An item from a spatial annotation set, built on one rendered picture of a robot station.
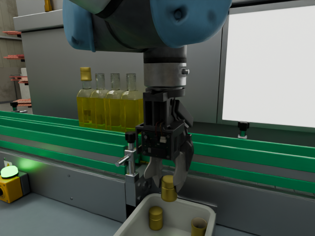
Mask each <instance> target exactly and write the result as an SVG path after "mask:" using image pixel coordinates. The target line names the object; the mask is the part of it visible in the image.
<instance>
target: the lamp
mask: <svg viewBox="0 0 315 236"><path fill-rule="evenodd" d="M18 174H19V173H18V169H17V167H16V166H8V167H5V168H3V169H2V170H1V178H2V179H11V178H14V177H16V176H17V175H18Z"/></svg>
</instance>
